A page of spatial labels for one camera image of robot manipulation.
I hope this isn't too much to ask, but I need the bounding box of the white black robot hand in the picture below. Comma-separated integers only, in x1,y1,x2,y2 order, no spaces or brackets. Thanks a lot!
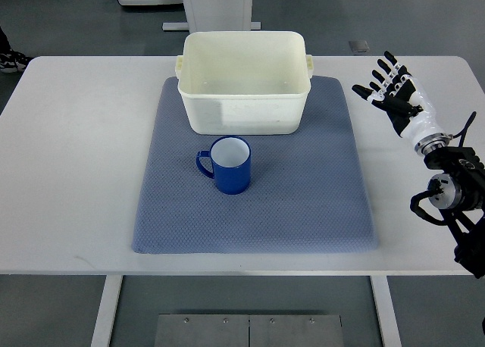
352,52,450,155

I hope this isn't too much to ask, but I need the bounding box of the blue mug white inside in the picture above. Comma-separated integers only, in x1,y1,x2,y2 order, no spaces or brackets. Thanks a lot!
196,136,252,195

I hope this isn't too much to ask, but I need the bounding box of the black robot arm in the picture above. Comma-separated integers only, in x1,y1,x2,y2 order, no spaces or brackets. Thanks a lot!
410,112,484,279

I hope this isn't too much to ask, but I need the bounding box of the cream plastic box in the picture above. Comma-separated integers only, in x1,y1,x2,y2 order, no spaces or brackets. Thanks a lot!
175,31,313,135

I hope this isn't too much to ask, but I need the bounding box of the small grey floor plate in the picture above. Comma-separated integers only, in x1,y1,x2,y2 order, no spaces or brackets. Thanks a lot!
349,40,370,55

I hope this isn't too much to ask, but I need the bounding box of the blue textured mat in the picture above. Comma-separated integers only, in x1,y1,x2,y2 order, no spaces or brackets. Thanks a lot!
132,76,377,254

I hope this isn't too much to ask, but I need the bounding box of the white table right leg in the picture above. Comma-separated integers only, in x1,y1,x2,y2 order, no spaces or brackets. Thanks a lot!
371,276,402,347

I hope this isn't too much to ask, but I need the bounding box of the white table leg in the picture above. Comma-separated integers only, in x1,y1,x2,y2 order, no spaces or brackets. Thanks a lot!
90,275,123,347
371,276,402,347

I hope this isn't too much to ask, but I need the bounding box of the grey metal floor plate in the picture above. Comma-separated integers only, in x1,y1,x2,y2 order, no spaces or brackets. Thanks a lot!
155,314,344,346

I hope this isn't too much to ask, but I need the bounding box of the white table left leg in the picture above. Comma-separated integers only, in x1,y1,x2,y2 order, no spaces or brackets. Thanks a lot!
90,275,123,347

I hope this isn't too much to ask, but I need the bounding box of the black white sneaker left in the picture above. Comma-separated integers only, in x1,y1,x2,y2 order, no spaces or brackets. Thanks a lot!
0,30,33,73

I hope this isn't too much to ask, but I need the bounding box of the white pedestal column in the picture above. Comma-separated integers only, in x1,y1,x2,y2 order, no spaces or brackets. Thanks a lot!
162,0,261,33

